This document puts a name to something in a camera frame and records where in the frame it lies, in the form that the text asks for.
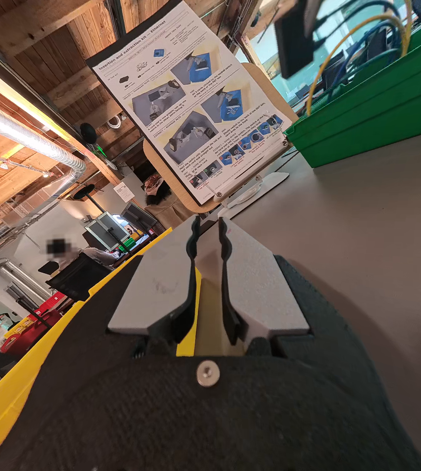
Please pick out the black stand with panel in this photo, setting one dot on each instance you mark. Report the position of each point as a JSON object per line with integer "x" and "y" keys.
{"x": 138, "y": 215}

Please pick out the small white card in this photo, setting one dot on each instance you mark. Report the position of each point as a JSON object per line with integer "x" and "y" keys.
{"x": 124, "y": 191}

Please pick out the printed instruction sheet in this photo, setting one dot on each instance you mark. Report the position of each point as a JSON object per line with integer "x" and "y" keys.
{"x": 181, "y": 92}

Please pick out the wooden display board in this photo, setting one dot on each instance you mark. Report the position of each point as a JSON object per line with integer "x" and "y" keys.
{"x": 265, "y": 84}

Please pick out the white stand base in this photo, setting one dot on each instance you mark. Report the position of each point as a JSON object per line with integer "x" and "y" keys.
{"x": 262, "y": 184}

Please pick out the silver air duct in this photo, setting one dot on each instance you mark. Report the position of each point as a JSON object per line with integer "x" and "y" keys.
{"x": 22, "y": 136}

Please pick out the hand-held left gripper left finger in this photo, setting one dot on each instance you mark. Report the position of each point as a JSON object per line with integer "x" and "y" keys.
{"x": 155, "y": 290}

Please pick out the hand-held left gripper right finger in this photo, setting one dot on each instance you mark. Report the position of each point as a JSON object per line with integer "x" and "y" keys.
{"x": 265, "y": 294}

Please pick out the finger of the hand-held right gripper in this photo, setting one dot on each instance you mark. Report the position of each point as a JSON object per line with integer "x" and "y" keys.
{"x": 311, "y": 16}

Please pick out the black round fixture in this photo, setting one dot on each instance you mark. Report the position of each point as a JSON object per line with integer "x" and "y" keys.
{"x": 88, "y": 132}

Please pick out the yellow plastic bin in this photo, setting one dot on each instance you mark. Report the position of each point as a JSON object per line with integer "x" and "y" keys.
{"x": 4, "y": 404}

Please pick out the green plastic bin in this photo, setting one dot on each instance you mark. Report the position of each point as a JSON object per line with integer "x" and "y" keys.
{"x": 372, "y": 110}

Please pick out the grey panel on stand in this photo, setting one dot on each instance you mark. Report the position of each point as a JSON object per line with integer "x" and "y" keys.
{"x": 107, "y": 231}

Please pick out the black network switch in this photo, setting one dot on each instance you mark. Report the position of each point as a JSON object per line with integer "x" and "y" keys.
{"x": 293, "y": 44}

